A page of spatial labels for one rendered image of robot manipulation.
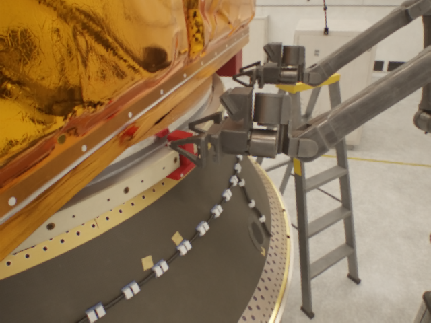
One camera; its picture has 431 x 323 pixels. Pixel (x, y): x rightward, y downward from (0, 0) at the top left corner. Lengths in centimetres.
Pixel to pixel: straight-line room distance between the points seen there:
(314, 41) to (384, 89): 345
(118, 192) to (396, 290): 249
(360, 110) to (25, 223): 60
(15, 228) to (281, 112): 47
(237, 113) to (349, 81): 368
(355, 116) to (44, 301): 69
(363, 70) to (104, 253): 383
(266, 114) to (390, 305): 232
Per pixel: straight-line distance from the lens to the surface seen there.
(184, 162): 79
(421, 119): 131
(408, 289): 295
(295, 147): 63
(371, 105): 70
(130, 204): 76
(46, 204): 55
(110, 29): 56
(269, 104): 62
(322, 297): 269
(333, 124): 66
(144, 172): 71
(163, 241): 81
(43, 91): 45
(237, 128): 63
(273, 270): 116
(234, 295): 99
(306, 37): 413
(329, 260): 251
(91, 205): 66
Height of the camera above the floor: 206
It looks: 28 degrees down
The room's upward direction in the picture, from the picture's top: 2 degrees counter-clockwise
